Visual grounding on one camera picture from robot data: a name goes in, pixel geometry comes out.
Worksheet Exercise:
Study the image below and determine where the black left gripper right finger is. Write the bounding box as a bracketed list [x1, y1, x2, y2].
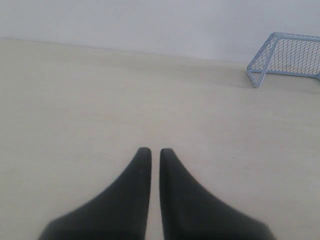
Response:
[159, 148, 274, 240]

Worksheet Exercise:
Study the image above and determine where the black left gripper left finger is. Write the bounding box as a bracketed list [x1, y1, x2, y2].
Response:
[39, 147, 152, 240]

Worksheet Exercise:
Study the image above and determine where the white mesh mini goal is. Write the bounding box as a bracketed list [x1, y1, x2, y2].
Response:
[246, 32, 320, 88]

